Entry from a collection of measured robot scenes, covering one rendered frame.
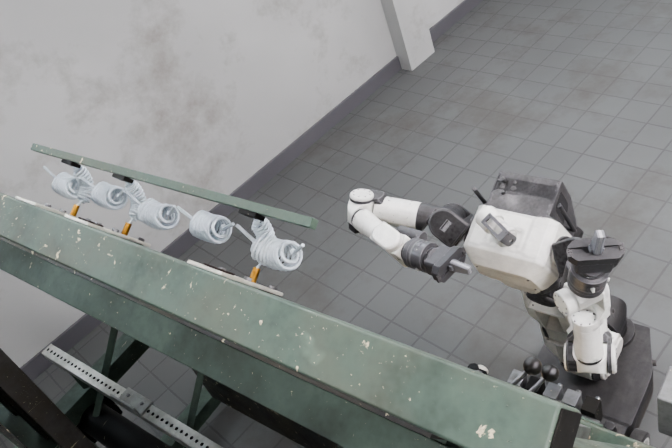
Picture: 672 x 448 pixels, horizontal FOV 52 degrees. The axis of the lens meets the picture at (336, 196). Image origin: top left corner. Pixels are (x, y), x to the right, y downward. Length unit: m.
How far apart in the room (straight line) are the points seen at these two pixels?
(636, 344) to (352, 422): 2.09
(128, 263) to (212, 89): 3.20
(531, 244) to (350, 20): 3.54
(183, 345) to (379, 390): 0.67
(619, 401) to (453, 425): 2.13
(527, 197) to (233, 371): 1.03
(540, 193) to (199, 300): 1.13
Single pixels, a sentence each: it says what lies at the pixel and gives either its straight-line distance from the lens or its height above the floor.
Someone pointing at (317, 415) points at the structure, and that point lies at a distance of 1.36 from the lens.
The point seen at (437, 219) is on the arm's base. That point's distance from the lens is 2.13.
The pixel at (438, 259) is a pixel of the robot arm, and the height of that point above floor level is 1.44.
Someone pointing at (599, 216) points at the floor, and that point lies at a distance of 4.03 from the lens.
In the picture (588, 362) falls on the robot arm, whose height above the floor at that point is 1.20.
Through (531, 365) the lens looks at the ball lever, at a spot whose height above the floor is 1.56.
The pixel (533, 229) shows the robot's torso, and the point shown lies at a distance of 2.04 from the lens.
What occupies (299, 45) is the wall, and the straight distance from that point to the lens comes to 5.00.
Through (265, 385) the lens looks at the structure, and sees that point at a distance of 1.45.
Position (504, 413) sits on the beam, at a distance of 0.97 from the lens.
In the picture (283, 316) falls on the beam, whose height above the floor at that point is 1.96.
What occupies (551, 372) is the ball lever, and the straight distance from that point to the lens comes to 1.60.
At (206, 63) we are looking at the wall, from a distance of 4.55.
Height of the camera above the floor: 2.77
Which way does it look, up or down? 37 degrees down
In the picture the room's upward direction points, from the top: 22 degrees counter-clockwise
